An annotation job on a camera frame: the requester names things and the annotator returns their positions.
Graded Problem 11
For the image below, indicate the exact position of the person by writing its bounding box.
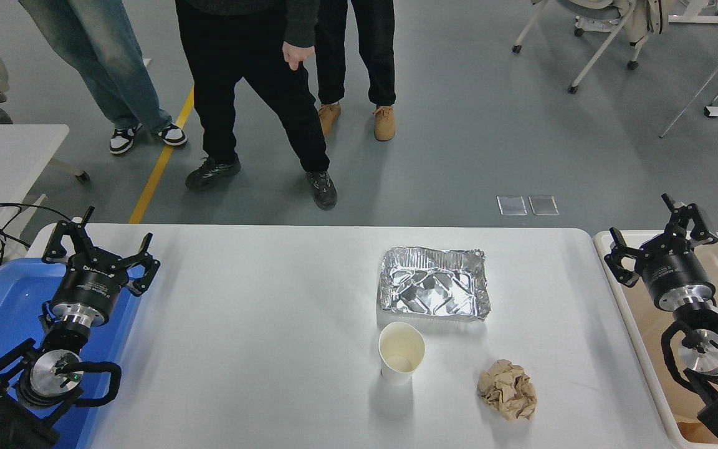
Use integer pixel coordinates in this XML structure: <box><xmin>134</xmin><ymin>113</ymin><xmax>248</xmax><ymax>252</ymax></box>
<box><xmin>314</xmin><ymin>0</ymin><xmax>397</xmax><ymax>142</ymax></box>
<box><xmin>17</xmin><ymin>0</ymin><xmax>188</xmax><ymax>155</ymax></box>
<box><xmin>174</xmin><ymin>0</ymin><xmax>338</xmax><ymax>211</ymax></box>

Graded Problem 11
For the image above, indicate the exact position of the white paper cup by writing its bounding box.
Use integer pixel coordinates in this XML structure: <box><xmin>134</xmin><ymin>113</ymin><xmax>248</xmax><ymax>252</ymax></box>
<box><xmin>378</xmin><ymin>321</ymin><xmax>426</xmax><ymax>385</ymax></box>

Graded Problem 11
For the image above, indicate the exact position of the silver foil tray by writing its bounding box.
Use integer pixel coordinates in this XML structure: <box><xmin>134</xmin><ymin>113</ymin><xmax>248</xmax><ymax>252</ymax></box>
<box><xmin>378</xmin><ymin>246</ymin><xmax>492</xmax><ymax>322</ymax></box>

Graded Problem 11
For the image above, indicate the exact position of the crumpled tan paper ball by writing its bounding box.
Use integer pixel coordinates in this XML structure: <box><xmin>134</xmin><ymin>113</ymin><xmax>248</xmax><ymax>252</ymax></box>
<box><xmin>477</xmin><ymin>359</ymin><xmax>538</xmax><ymax>422</ymax></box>

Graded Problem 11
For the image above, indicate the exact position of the person's hand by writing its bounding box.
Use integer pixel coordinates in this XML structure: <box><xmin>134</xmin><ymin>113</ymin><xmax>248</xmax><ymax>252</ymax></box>
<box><xmin>282</xmin><ymin>41</ymin><xmax>316</xmax><ymax>71</ymax></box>

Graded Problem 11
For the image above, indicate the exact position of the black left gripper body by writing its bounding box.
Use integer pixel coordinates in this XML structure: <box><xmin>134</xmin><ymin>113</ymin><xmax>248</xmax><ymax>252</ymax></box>
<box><xmin>51</xmin><ymin>254</ymin><xmax>133</xmax><ymax>321</ymax></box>

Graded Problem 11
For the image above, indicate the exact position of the white chair with casters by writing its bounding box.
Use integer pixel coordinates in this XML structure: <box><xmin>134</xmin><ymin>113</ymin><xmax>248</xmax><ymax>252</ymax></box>
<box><xmin>512</xmin><ymin>0</ymin><xmax>671</xmax><ymax>94</ymax></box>

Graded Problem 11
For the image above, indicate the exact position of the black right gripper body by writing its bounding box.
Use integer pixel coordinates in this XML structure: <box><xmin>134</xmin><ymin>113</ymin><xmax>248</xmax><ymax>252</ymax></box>
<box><xmin>639</xmin><ymin>242</ymin><xmax>713</xmax><ymax>301</ymax></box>

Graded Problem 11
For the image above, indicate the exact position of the pale cloth on chair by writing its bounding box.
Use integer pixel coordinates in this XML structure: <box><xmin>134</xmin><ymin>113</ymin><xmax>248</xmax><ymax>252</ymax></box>
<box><xmin>620</xmin><ymin>0</ymin><xmax>671</xmax><ymax>47</ymax></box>

